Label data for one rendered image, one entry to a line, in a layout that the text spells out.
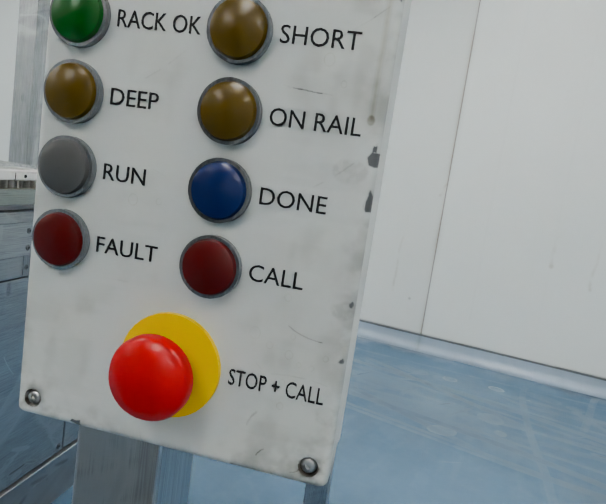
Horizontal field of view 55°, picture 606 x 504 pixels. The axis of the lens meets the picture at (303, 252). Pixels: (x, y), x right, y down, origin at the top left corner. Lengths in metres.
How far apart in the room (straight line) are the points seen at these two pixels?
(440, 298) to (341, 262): 3.43
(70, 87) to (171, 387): 0.15
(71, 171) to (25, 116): 1.51
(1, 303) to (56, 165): 1.14
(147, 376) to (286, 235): 0.09
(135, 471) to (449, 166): 3.36
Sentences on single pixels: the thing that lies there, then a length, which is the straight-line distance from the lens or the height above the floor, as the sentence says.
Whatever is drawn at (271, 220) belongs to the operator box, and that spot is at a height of 0.98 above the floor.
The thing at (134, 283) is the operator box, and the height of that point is 0.94.
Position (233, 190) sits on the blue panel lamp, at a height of 0.99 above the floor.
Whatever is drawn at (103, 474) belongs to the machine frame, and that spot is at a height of 0.80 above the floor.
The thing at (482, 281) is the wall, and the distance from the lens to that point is 3.64.
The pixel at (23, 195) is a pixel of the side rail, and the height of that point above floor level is 0.87.
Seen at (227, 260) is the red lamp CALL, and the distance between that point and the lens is 0.27.
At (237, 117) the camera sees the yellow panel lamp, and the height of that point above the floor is 1.02.
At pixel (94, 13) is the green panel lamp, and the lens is 0.30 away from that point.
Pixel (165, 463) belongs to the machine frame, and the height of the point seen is 0.81.
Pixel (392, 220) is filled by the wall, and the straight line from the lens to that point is 3.71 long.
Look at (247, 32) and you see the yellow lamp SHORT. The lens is 0.27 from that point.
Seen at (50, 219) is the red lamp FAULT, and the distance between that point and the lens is 0.31.
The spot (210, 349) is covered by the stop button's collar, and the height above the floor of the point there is 0.92.
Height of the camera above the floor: 1.01
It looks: 8 degrees down
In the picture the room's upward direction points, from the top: 8 degrees clockwise
